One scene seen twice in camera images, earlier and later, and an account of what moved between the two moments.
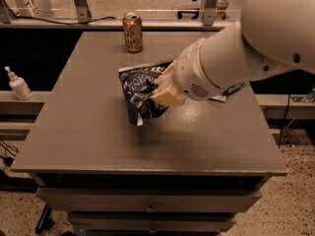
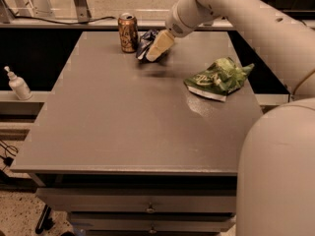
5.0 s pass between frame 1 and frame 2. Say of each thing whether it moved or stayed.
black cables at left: stayed
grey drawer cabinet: stayed
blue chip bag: moved
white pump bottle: stayed
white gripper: moved
